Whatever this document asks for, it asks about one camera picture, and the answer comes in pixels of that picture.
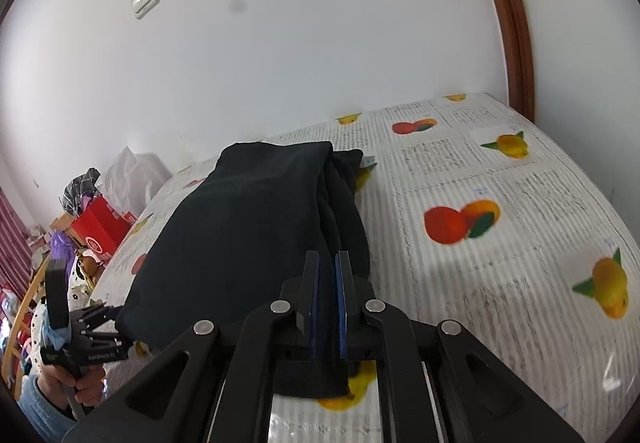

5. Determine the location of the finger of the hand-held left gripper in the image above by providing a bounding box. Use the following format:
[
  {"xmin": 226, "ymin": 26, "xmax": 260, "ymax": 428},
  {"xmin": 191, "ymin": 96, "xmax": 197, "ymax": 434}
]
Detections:
[
  {"xmin": 69, "ymin": 304, "xmax": 124, "ymax": 328},
  {"xmin": 79, "ymin": 328, "xmax": 129, "ymax": 348}
]

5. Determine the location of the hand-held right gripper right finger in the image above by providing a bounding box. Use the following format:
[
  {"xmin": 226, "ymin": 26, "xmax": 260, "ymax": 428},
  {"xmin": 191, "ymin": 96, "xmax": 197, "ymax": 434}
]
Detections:
[{"xmin": 335, "ymin": 250, "xmax": 586, "ymax": 443}]

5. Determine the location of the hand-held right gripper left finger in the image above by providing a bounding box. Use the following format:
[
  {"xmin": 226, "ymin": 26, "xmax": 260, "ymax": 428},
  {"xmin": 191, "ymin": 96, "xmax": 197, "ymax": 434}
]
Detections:
[{"xmin": 62, "ymin": 250, "xmax": 321, "ymax": 443}]

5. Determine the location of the black garment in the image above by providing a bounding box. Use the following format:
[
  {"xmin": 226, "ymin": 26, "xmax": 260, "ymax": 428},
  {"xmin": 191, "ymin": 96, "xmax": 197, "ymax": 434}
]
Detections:
[{"xmin": 114, "ymin": 141, "xmax": 373, "ymax": 399}]

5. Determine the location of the person's left forearm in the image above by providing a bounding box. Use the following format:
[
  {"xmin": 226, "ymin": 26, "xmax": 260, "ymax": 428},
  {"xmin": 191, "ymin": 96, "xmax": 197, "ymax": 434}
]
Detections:
[{"xmin": 17, "ymin": 375, "xmax": 77, "ymax": 443}]

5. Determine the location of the person's left hand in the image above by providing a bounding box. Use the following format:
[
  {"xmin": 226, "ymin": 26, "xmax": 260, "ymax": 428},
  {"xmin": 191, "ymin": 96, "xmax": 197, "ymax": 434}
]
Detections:
[{"xmin": 42, "ymin": 363, "xmax": 107, "ymax": 408}]

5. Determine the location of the white floral cloth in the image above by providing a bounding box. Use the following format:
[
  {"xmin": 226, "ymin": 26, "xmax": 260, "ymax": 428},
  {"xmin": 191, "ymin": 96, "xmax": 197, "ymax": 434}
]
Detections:
[{"xmin": 30, "ymin": 263, "xmax": 97, "ymax": 349}]

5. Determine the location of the wooden chair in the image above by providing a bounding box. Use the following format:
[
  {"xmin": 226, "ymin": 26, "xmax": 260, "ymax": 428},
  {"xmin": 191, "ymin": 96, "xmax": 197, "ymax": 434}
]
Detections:
[{"xmin": 2, "ymin": 253, "xmax": 53, "ymax": 394}]

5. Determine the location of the brown wooden gourd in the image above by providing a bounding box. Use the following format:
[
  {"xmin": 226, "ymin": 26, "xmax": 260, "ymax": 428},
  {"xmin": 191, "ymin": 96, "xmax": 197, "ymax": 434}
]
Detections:
[{"xmin": 77, "ymin": 253, "xmax": 99, "ymax": 280}]

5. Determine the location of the purple plastic bag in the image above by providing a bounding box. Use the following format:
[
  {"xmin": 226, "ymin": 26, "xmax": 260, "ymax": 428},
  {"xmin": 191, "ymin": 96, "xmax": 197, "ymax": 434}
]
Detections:
[{"xmin": 47, "ymin": 230, "xmax": 76, "ymax": 270}]

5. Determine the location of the red striped curtain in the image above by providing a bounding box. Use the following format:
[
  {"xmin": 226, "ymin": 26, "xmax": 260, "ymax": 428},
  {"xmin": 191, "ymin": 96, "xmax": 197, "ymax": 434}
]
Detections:
[{"xmin": 0, "ymin": 188, "xmax": 36, "ymax": 294}]

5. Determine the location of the wooden side table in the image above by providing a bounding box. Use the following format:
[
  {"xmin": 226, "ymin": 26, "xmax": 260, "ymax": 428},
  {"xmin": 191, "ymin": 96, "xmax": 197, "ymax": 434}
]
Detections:
[{"xmin": 50, "ymin": 215, "xmax": 81, "ymax": 244}]

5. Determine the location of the red paper bag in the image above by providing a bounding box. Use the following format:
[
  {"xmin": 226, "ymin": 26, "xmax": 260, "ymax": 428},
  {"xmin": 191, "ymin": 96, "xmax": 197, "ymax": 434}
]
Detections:
[{"xmin": 70, "ymin": 197, "xmax": 132, "ymax": 264}]

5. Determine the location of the dark checked cloth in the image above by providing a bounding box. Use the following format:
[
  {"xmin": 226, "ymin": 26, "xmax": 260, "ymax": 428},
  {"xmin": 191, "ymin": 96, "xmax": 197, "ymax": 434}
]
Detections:
[{"xmin": 62, "ymin": 168, "xmax": 103, "ymax": 214}]

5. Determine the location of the white Miniso plastic bag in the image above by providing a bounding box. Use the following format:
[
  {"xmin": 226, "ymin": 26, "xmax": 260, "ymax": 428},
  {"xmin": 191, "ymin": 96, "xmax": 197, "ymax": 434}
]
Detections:
[{"xmin": 100, "ymin": 146, "xmax": 171, "ymax": 218}]

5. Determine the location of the fruit print tablecloth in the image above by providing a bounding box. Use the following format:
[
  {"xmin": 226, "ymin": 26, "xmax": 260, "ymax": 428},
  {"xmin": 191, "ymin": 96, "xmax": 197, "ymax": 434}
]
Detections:
[{"xmin": 92, "ymin": 93, "xmax": 640, "ymax": 443}]

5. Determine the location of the brown wooden door frame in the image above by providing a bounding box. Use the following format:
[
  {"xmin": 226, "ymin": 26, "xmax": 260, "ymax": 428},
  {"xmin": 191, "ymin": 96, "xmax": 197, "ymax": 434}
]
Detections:
[{"xmin": 462, "ymin": 0, "xmax": 538, "ymax": 121}]

